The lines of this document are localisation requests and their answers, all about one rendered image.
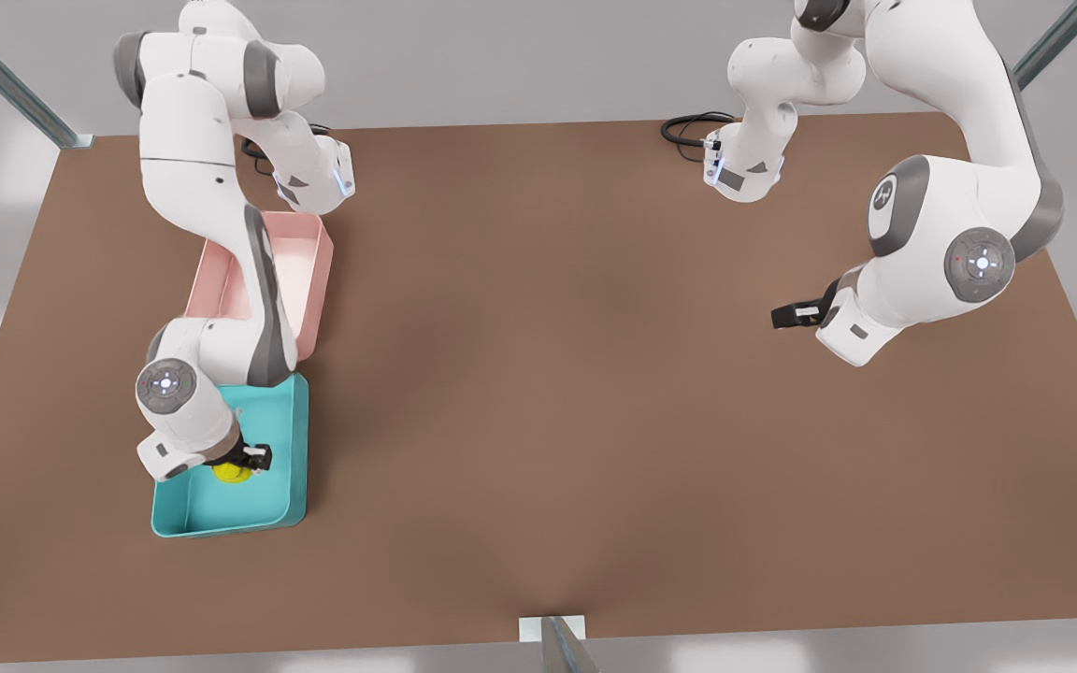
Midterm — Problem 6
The pink tray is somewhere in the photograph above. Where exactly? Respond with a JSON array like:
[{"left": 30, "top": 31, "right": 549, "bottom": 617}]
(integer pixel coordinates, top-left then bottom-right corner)
[{"left": 184, "top": 211, "right": 335, "bottom": 364}]

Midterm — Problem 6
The teal tray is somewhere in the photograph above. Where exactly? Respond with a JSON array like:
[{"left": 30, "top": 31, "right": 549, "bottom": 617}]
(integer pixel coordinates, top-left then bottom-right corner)
[{"left": 151, "top": 372, "right": 309, "bottom": 538}]

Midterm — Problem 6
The black cable loop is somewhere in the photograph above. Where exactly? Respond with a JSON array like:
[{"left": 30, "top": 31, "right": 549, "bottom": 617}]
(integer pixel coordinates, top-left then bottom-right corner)
[
  {"left": 661, "top": 112, "right": 738, "bottom": 163},
  {"left": 240, "top": 123, "right": 333, "bottom": 177}
]

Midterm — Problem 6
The silver frame post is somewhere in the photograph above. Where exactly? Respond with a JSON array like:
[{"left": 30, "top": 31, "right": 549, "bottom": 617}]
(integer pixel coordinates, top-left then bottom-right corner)
[
  {"left": 519, "top": 615, "right": 599, "bottom": 673},
  {"left": 1013, "top": 0, "right": 1077, "bottom": 92},
  {"left": 0, "top": 7, "right": 94, "bottom": 150}
]

